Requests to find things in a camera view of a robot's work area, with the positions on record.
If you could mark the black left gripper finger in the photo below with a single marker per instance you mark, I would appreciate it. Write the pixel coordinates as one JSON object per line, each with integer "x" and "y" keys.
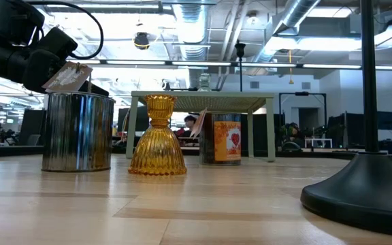
{"x": 95, "y": 89}

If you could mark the brown paper hang tag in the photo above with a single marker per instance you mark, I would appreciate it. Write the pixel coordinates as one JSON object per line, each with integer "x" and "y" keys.
{"x": 67, "y": 77}

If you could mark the grey glass jar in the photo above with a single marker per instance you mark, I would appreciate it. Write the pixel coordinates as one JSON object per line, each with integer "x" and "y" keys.
{"x": 77, "y": 132}

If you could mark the amber glass candle holder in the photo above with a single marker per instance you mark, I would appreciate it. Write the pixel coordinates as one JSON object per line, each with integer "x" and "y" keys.
{"x": 158, "y": 149}

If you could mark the orange paper hang tag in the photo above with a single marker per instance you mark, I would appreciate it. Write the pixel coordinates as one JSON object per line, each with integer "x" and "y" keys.
{"x": 198, "y": 124}

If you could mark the clear glass candle holder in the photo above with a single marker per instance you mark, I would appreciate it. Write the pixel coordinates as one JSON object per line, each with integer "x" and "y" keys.
{"x": 204, "y": 83}

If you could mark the candle tin with orange label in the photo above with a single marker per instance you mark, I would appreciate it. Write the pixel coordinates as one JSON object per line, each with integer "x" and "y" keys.
{"x": 221, "y": 143}

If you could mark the black metal candlestick holder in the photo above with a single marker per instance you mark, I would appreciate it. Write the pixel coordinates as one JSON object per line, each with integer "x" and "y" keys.
{"x": 369, "y": 190}
{"x": 240, "y": 49}

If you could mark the black pendant speaker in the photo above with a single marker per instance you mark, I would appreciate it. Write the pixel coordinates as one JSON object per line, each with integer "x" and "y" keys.
{"x": 141, "y": 41}

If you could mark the person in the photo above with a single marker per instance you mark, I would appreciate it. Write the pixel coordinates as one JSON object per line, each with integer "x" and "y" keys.
{"x": 190, "y": 120}

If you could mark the green perforated metal shelf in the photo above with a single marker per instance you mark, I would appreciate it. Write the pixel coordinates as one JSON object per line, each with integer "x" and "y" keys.
{"x": 199, "y": 94}

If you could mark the small white table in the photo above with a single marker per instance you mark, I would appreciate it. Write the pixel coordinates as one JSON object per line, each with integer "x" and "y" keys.
{"x": 318, "y": 139}

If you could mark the black desk monitors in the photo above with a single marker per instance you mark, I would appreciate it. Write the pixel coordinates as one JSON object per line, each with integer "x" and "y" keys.
{"x": 352, "y": 127}

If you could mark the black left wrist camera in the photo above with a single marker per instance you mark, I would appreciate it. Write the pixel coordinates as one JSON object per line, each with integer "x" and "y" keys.
{"x": 12, "y": 20}

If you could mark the silver ventilation duct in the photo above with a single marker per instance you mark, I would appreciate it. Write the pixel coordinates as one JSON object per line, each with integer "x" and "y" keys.
{"x": 191, "y": 30}
{"x": 294, "y": 13}

